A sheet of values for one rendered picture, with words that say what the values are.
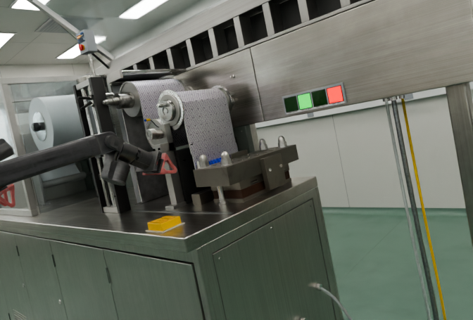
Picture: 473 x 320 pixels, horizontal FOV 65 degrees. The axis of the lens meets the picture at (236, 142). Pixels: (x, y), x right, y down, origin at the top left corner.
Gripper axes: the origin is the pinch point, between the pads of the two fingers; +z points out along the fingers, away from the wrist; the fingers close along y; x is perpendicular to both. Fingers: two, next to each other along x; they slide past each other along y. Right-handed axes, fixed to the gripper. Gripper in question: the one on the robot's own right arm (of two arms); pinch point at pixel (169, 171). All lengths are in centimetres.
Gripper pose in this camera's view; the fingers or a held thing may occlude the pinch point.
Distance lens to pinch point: 125.8
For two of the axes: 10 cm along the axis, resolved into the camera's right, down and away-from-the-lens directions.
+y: 7.2, -1.1, -6.8
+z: 6.6, 3.8, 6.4
